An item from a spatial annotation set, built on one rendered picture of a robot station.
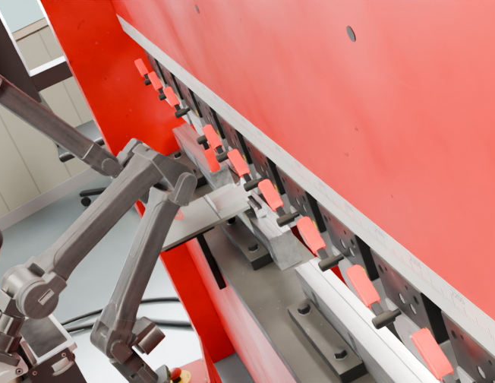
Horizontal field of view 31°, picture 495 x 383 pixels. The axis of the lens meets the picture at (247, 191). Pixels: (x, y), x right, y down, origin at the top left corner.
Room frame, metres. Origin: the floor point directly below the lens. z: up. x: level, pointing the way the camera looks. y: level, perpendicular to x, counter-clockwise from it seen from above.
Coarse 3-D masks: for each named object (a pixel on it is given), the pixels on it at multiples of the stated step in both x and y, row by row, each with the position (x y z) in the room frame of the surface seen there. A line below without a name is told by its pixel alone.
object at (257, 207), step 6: (240, 180) 2.25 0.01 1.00; (252, 192) 2.15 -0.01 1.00; (252, 198) 2.13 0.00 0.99; (258, 198) 2.10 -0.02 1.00; (252, 204) 2.08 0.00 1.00; (258, 204) 2.08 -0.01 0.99; (264, 204) 2.06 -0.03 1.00; (252, 210) 2.09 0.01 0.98; (258, 210) 2.05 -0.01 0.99; (264, 210) 2.05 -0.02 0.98; (258, 216) 2.05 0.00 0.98
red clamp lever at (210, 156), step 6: (198, 138) 2.00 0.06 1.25; (204, 138) 2.00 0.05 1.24; (204, 144) 2.01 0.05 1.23; (204, 150) 2.01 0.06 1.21; (210, 150) 2.00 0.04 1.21; (210, 156) 2.00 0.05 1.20; (210, 162) 2.00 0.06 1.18; (216, 162) 2.00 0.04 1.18; (210, 168) 2.01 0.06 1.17; (216, 168) 2.00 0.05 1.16
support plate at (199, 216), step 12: (216, 192) 2.24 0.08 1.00; (192, 204) 2.22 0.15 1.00; (204, 204) 2.19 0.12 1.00; (240, 204) 2.10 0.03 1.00; (192, 216) 2.15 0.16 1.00; (204, 216) 2.12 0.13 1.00; (216, 216) 2.09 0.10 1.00; (228, 216) 2.07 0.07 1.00; (180, 228) 2.11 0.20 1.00; (192, 228) 2.08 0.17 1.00; (204, 228) 2.06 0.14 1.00; (168, 240) 2.07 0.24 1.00; (180, 240) 2.05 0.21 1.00
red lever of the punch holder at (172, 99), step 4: (164, 88) 2.27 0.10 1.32; (168, 88) 2.27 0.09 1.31; (164, 92) 2.27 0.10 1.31; (168, 92) 2.26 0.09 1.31; (172, 92) 2.26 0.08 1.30; (168, 96) 2.25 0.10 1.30; (172, 96) 2.25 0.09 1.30; (172, 100) 2.24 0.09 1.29; (176, 100) 2.24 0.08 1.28; (172, 104) 2.23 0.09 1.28; (176, 104) 2.23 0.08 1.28; (176, 108) 2.22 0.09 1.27; (180, 108) 2.22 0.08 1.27; (188, 108) 2.21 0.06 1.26; (176, 112) 2.21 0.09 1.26; (180, 112) 2.21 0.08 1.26; (184, 112) 2.21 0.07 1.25; (176, 116) 2.20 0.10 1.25; (180, 116) 2.21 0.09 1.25
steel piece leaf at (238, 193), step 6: (240, 186) 2.21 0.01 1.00; (228, 192) 2.20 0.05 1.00; (234, 192) 2.19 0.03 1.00; (240, 192) 2.17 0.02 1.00; (246, 192) 2.16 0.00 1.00; (216, 198) 2.19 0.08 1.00; (222, 198) 2.18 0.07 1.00; (228, 198) 2.16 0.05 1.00; (234, 198) 2.15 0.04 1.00; (240, 198) 2.14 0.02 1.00; (216, 204) 2.16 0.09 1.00; (222, 204) 2.14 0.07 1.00; (228, 204) 2.13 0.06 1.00; (216, 210) 2.12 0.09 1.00
